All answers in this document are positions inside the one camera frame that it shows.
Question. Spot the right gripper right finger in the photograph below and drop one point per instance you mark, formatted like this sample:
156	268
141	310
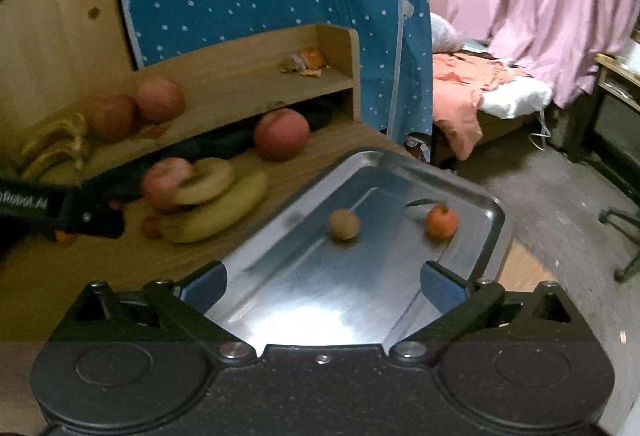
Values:
462	305

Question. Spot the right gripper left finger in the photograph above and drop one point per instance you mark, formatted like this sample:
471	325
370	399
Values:
184	304

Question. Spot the orange tangerine with leaf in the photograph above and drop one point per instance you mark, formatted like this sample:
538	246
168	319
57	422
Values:
441	222

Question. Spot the yellow banana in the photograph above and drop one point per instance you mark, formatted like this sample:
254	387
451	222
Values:
214	217
212	178

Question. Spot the red apple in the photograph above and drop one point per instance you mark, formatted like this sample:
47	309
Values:
161	181
281	135

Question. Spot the brown kiwi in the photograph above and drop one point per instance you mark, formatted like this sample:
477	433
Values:
344	225

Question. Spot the banana bunch on shelf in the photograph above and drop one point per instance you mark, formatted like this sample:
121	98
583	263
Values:
51	143

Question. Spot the metal tray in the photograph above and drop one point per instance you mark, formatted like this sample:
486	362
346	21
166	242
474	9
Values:
290	283

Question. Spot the red apple shelf left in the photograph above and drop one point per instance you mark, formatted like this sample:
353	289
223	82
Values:
113	118

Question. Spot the red apple shelf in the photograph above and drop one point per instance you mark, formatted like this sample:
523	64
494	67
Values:
113	118
160	100

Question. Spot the red apple shelf right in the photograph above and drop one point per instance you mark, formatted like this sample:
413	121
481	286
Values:
160	100

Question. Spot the wooden headboard panel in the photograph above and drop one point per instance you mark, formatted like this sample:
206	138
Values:
56	52

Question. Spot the bed with orange blanket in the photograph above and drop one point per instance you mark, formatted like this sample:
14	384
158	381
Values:
468	82

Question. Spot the wooden desk shelf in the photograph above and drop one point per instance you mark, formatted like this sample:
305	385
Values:
228	82

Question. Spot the wooden desk with books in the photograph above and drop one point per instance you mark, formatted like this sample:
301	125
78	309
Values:
605	127

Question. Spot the orange peel scraps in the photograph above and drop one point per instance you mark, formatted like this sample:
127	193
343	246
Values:
307	62

